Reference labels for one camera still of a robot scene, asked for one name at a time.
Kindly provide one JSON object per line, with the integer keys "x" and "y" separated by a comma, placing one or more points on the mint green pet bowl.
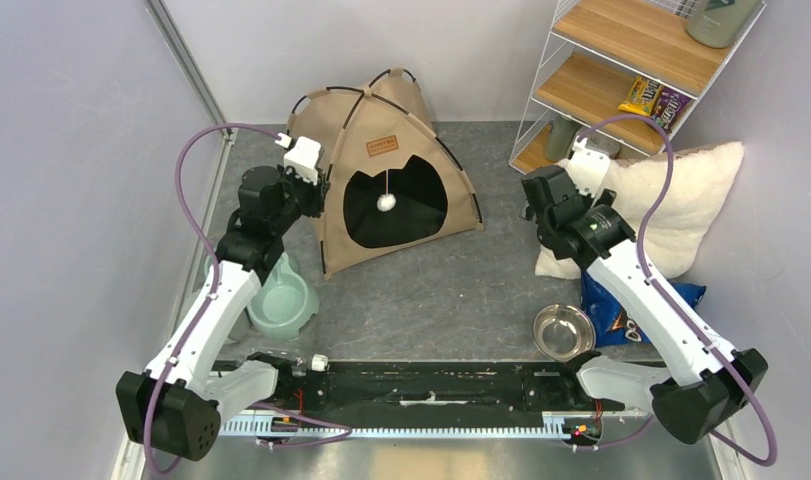
{"x": 281, "y": 307}

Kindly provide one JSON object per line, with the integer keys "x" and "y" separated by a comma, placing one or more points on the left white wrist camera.
{"x": 302, "y": 155}

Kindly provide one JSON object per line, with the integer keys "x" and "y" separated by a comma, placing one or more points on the white wire wooden shelf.
{"x": 592, "y": 54}

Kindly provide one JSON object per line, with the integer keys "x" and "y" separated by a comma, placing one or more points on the grey-green jar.
{"x": 717, "y": 23}

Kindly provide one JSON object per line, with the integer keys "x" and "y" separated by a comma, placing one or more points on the tan fabric pet tent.
{"x": 356, "y": 202}

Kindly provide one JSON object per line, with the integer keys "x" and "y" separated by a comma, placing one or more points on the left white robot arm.
{"x": 174, "y": 405}

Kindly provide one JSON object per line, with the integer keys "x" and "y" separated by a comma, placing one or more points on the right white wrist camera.
{"x": 587, "y": 166}

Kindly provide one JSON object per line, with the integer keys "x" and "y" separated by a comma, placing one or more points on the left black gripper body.
{"x": 307, "y": 198}

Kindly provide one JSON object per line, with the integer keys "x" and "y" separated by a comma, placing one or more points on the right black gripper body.
{"x": 529, "y": 213}

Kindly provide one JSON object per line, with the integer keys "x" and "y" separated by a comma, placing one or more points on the stainless steel bowl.
{"x": 561, "y": 332}

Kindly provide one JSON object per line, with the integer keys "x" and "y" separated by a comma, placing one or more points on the white pompom cat toy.
{"x": 386, "y": 202}

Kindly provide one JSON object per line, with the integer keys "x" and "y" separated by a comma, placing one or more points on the white fluffy pillow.
{"x": 701, "y": 180}

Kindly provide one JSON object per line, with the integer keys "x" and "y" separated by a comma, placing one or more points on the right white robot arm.
{"x": 705, "y": 379}

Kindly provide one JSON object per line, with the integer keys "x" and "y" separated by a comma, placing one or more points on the long black tent pole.
{"x": 406, "y": 157}

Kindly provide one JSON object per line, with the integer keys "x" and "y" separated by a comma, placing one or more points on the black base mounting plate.
{"x": 435, "y": 394}

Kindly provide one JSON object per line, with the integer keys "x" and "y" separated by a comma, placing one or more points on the green cylinder bottle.
{"x": 562, "y": 133}

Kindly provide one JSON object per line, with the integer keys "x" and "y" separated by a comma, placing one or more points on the blue Doritos chip bag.
{"x": 611, "y": 323}

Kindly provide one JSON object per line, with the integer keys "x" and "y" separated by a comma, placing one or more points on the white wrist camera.
{"x": 587, "y": 166}
{"x": 302, "y": 155}

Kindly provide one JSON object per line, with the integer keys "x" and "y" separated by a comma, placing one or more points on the yellow M&M's bag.
{"x": 642, "y": 96}

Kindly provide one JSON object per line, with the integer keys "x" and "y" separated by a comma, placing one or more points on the clear plastic bottle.
{"x": 295, "y": 362}

